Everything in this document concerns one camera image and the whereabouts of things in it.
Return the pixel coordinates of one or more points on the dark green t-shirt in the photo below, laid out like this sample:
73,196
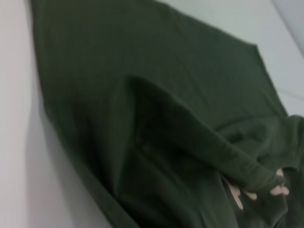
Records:
142,107

